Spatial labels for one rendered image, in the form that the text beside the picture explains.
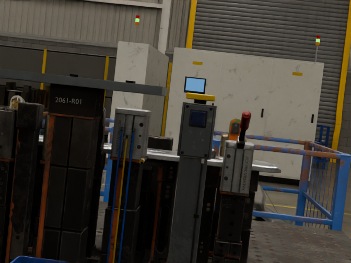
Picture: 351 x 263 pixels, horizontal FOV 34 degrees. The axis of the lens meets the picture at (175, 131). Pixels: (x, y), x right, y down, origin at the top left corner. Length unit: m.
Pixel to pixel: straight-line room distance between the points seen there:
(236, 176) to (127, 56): 8.20
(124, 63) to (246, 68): 1.97
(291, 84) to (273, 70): 0.36
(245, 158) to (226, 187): 0.08
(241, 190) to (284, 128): 8.12
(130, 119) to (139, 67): 8.10
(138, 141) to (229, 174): 0.22
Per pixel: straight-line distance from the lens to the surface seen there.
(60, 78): 1.19
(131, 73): 9.46
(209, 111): 1.18
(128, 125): 1.35
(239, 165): 1.35
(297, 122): 9.49
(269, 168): 1.48
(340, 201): 3.44
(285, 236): 2.16
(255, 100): 9.41
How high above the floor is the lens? 1.14
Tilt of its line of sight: 3 degrees down
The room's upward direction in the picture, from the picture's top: 6 degrees clockwise
